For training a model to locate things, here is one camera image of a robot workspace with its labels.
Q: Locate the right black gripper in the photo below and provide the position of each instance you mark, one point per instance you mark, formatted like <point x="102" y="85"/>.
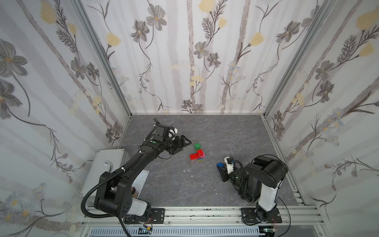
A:
<point x="224" y="173"/>

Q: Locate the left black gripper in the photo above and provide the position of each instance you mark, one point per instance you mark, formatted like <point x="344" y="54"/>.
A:
<point x="177" y="144"/>

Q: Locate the long red lego brick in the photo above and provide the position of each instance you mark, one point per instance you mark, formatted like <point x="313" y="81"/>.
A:
<point x="194" y="156"/>

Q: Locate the red square lego brick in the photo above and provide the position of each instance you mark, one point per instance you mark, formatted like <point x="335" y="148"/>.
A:
<point x="200" y="152"/>

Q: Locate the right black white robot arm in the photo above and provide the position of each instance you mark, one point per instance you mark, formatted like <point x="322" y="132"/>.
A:
<point x="258" y="182"/>

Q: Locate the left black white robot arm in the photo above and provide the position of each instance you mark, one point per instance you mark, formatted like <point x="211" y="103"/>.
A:
<point x="114" y="191"/>

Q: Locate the grey metal control box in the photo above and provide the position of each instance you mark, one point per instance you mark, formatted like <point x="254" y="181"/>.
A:
<point x="104" y="161"/>

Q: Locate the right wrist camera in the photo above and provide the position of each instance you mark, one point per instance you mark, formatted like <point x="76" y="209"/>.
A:
<point x="229" y="164"/>

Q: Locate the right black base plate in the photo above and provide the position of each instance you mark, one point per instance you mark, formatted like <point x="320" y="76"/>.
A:
<point x="258" y="216"/>

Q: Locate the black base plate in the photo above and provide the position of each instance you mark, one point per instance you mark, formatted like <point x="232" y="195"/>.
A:
<point x="151" y="216"/>
<point x="258" y="216"/>

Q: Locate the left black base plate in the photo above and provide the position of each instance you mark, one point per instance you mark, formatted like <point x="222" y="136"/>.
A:
<point x="151" y="216"/>

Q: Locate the aluminium mounting rail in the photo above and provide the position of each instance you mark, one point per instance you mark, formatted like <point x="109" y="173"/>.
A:
<point x="231" y="216"/>

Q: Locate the white slotted cable duct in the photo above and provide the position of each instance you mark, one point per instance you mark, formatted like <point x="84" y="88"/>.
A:
<point x="180" y="231"/>

